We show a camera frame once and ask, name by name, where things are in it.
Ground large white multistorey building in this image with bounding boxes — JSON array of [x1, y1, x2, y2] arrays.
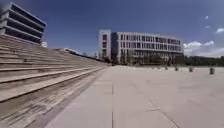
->
[[97, 29, 185, 66]]

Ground wide grey stone steps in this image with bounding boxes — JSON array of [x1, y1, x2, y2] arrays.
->
[[0, 34, 110, 128]]

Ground row of dark trees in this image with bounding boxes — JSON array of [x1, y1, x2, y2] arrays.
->
[[119, 53, 224, 68]]

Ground grey building with dark bands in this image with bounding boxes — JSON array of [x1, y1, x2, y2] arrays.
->
[[0, 2, 48, 46]]

